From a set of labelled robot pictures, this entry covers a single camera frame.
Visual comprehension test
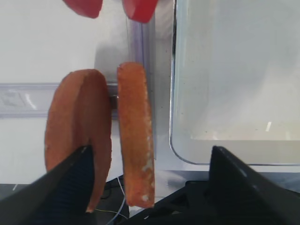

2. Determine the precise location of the red tomato slice outer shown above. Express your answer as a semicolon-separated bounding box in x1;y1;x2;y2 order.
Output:
63;0;103;19

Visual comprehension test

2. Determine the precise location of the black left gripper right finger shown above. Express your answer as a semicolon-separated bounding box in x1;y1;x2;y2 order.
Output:
203;146;300;225

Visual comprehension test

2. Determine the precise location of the clear holder rail left bun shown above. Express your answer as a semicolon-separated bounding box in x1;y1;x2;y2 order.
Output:
0;82;120;120

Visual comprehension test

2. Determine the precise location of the brown bun slice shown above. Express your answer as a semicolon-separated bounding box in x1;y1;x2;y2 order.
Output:
117;62;155;209
45;69;112;213

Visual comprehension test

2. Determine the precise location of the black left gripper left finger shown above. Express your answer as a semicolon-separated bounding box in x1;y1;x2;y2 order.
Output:
0;146;95;225

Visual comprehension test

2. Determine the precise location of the white rectangular metal tray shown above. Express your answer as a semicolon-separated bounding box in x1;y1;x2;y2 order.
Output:
169;0;300;165

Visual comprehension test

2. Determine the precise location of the red tomato slice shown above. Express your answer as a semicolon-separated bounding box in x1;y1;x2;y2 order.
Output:
122;0;158;23
63;0;103;19

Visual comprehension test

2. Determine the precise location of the long clear strip left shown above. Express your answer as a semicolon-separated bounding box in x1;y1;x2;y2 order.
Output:
126;18;156;122

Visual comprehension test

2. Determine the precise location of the red tomato slice inner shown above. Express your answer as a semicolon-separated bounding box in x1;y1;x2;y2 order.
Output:
122;0;158;23

